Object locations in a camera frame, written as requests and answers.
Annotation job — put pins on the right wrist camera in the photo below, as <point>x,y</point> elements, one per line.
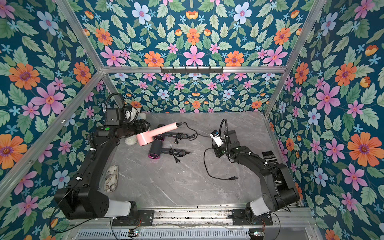
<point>216,137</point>

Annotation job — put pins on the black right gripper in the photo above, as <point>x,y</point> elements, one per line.
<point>217,150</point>

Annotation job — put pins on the striped black white sock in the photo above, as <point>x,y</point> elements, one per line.
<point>270,157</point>

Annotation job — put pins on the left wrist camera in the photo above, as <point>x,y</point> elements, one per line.
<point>120,116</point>

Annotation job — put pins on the pink hair dryer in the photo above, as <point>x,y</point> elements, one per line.
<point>147,137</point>

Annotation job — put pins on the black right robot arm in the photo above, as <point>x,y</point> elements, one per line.
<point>278,189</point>

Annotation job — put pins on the black hook rail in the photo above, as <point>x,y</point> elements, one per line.
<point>192,70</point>

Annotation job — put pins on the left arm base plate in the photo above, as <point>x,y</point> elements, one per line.
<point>143,218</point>

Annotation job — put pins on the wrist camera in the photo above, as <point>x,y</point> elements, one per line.
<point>216,137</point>
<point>120,116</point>

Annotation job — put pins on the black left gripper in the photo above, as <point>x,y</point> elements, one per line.
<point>140,127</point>

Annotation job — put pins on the dark grey hair dryer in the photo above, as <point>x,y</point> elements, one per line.
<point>156,150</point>
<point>178,136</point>

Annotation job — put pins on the white teddy bear blue shirt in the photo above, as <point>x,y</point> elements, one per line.
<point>138,119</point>

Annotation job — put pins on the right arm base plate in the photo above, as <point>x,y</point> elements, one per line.
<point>246,217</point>

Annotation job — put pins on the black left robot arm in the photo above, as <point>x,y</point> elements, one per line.
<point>82,199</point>

